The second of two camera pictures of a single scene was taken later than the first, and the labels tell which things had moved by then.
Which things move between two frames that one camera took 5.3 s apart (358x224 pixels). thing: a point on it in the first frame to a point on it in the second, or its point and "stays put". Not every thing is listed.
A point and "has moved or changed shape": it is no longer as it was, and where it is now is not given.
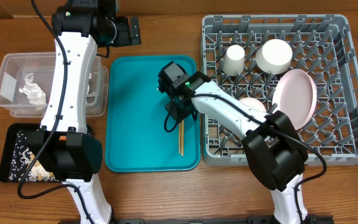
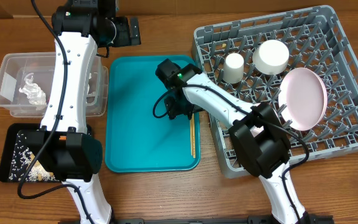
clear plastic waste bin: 24,81 stays put
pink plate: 295,93 has moved or changed shape
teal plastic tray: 135,139 stays put
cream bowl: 274,56 stays put
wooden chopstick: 179,138 to 192,135
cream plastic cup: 233,63 has moved or changed shape
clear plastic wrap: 35,94 stays put
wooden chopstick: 183,137 to 192,142
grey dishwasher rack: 245,55 has moved or changed shape
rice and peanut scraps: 22,158 stays put
